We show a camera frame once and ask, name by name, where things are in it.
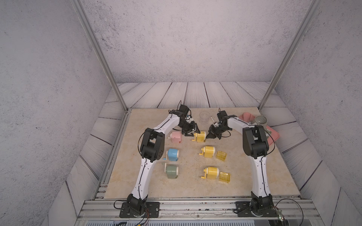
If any striped ceramic mug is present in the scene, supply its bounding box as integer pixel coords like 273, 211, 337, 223
252, 115, 268, 129

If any clear plastic cup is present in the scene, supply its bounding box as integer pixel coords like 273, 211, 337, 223
199, 111, 211, 125

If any pink serving tray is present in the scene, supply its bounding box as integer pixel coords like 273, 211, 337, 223
239, 112, 280, 145

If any left aluminium frame post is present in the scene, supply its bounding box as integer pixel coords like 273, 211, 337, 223
70, 0, 128, 112

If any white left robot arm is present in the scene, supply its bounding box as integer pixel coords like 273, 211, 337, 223
123, 104, 200, 216

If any aluminium front rail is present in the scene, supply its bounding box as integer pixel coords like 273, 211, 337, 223
75, 195, 325, 226

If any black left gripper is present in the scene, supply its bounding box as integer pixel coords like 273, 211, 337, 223
178, 121, 201, 137

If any yellow sharpener bottom row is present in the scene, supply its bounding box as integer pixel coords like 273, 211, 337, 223
201, 167, 220, 179

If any aluminium frame post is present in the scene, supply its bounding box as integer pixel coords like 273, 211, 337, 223
70, 0, 128, 112
258, 0, 321, 110

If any yellow sharpener row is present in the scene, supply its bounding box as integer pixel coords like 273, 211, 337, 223
201, 167, 220, 179
192, 131, 206, 143
199, 146, 216, 158

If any right aluminium frame post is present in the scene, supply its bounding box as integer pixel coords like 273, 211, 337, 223
258, 0, 321, 110

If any yellow sharpener top row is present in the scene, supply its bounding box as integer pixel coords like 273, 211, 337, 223
192, 131, 206, 143

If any yellow transparent tray bottom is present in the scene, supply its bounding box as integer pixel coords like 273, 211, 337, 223
219, 172, 231, 183

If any green pencil sharpener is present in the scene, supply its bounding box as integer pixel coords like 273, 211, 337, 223
165, 164, 179, 179

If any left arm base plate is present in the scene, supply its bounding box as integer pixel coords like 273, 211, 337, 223
119, 202, 160, 218

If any pink pencil sharpener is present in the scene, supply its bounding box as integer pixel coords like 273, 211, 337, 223
168, 131, 183, 144

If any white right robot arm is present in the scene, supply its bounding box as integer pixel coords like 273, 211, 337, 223
206, 111, 274, 217

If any blue pencil sharpener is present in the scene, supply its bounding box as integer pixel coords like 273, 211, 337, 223
164, 148, 180, 162

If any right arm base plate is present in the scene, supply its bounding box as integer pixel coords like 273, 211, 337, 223
233, 202, 278, 218

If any yellow transparent tray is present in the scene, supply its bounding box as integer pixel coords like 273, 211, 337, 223
219, 172, 231, 183
216, 151, 227, 162

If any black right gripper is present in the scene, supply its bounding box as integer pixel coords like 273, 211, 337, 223
204, 124, 228, 140

